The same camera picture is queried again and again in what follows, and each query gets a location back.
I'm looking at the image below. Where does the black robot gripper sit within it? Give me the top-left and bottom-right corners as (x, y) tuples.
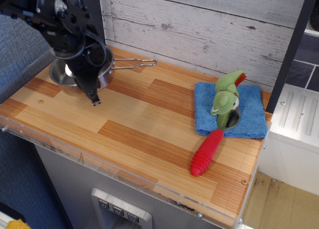
(50, 32), (107, 106)

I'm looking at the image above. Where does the small steel pot with handle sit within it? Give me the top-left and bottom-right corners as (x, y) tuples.
(49, 48), (157, 96)

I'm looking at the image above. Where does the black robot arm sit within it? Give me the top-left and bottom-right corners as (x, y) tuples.
(0, 0), (109, 106)

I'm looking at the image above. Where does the grey dispenser button panel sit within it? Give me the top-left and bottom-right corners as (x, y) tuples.
(91, 188), (153, 229)

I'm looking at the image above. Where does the green plush toy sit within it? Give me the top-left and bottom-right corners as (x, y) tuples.
(210, 70), (246, 115)

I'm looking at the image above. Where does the yellow black object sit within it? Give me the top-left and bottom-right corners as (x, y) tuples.
(0, 212), (31, 229)

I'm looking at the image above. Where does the blue folded cloth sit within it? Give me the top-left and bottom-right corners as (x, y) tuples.
(194, 82), (268, 139)

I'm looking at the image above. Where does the white ribbed box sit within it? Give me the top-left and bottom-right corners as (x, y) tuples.
(258, 84), (319, 195)

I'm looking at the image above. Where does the dark grey left post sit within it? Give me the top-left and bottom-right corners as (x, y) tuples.
(80, 0), (105, 54)

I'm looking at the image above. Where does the dark grey post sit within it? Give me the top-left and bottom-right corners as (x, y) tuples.
(266, 0), (316, 114)
(80, 0), (105, 54)

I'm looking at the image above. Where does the red handled metal spoon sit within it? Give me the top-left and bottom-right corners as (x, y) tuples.
(190, 108), (241, 176)

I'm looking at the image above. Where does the dark grey right post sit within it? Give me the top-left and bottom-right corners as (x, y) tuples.
(266, 0), (316, 114)

